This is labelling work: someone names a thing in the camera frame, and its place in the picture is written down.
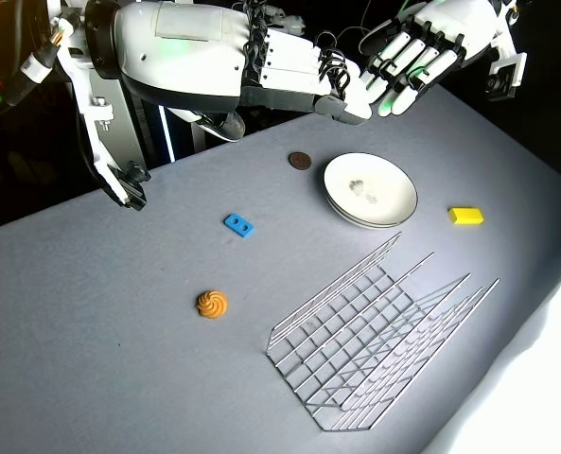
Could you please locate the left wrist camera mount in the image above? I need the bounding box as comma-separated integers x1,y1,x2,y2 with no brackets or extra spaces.
485,0,531,103

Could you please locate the orange swirl cookie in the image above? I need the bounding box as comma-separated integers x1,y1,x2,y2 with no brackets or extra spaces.
195,289,229,320

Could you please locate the blue block with two holes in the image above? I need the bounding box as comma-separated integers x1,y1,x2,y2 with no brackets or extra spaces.
222,213,255,238

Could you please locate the yellow rectangular block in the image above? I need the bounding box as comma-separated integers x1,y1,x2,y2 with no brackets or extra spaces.
447,206,485,226

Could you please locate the spare white robot hand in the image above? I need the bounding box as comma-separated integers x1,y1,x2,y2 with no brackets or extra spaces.
260,4,307,37

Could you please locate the silver wire dish rack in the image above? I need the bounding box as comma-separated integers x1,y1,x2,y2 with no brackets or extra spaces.
264,231,501,432

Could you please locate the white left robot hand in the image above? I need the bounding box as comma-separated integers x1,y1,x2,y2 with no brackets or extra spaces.
358,0,501,118

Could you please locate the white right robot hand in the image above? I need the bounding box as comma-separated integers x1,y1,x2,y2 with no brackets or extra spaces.
114,0,374,143

